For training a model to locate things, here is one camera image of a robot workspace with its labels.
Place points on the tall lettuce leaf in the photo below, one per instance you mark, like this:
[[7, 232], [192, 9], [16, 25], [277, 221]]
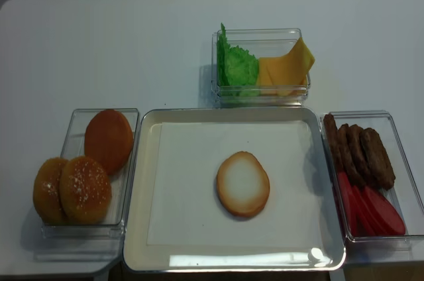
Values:
[[222, 48]]

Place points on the clear lettuce cheese container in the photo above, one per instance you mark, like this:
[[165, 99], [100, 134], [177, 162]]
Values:
[[262, 43]]

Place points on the flat yellow cheese slices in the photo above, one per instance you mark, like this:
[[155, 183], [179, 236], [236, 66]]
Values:
[[270, 73]]

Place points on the upright yellow cheese slice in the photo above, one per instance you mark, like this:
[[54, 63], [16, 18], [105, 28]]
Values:
[[299, 57]]

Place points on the lettuce leaves in container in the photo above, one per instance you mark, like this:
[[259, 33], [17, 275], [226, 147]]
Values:
[[240, 69]]

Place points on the bottom bun half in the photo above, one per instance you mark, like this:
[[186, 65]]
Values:
[[243, 186]]

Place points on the white paper sheet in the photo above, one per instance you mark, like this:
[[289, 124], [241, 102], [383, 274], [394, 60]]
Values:
[[185, 208]]

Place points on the plain brown bun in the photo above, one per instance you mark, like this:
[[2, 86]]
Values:
[[109, 140]]

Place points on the leftmost brown meat patty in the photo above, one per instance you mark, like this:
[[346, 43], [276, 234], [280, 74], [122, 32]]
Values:
[[332, 138]]

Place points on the brown meat patty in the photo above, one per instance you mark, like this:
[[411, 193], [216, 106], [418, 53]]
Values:
[[358, 157], [377, 158], [354, 177], [332, 138]]

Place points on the front sesame bun top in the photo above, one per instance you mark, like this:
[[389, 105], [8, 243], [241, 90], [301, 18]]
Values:
[[85, 191]]

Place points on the sesame bun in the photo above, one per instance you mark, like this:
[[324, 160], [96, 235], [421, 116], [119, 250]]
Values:
[[85, 191], [46, 193]]

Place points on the leftmost red tomato slice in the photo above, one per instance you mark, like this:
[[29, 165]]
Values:
[[348, 202]]

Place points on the silver metal tray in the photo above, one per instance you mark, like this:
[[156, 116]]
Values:
[[140, 255]]

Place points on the clear bun container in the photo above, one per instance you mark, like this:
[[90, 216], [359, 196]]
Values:
[[114, 224]]

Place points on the rightmost brown meat patty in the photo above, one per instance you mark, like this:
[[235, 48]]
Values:
[[377, 158]]

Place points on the rear sesame bun top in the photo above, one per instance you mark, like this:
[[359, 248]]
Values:
[[46, 193]]

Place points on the rightmost red tomato slice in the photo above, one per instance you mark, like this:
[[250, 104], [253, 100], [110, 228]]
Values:
[[383, 212]]

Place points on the clear patty tomato container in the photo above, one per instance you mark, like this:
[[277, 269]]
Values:
[[404, 195]]

